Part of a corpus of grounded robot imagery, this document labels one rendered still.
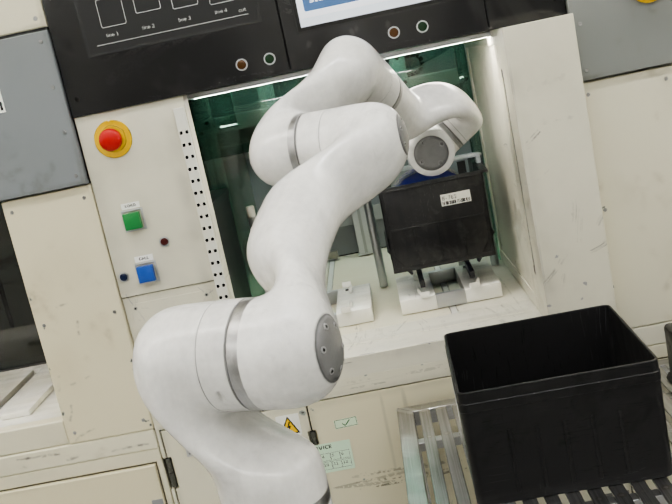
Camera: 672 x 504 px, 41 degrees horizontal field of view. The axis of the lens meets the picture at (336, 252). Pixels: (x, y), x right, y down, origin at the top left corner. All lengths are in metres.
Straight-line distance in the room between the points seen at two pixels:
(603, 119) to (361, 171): 0.63
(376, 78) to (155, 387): 0.60
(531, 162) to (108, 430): 0.93
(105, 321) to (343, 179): 0.74
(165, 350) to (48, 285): 0.82
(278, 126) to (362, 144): 0.15
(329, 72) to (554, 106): 0.47
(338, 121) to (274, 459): 0.46
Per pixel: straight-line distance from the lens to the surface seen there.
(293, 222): 1.05
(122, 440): 1.82
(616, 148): 1.68
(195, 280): 1.69
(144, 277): 1.69
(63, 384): 1.80
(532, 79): 1.59
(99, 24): 1.67
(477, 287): 1.88
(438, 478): 1.43
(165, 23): 1.64
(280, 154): 1.23
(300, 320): 0.90
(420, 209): 1.84
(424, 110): 1.53
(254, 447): 0.99
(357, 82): 1.31
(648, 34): 1.68
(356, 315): 1.88
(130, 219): 1.67
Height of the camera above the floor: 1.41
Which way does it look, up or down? 12 degrees down
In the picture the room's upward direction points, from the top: 12 degrees counter-clockwise
